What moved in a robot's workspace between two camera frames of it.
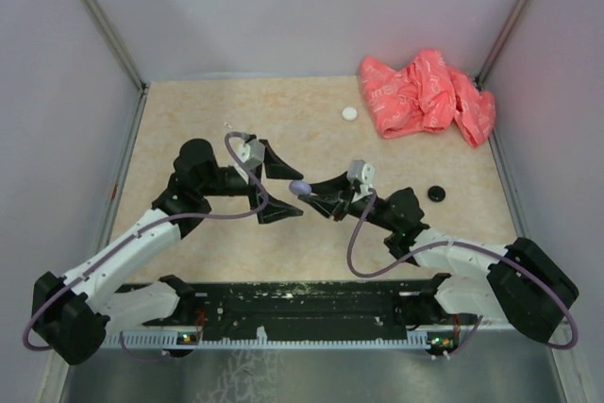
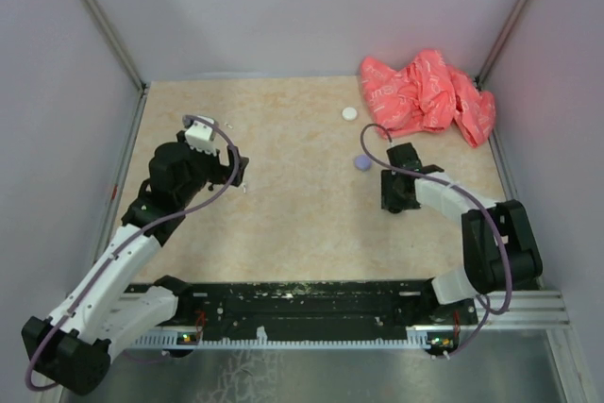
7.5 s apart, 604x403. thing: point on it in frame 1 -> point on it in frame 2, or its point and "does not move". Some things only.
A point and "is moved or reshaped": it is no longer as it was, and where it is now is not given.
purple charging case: x=300 y=187 is moved or reshaped
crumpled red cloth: x=428 y=95 does not move
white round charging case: x=349 y=113 does not move
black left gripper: x=276 y=167 -> x=223 y=173
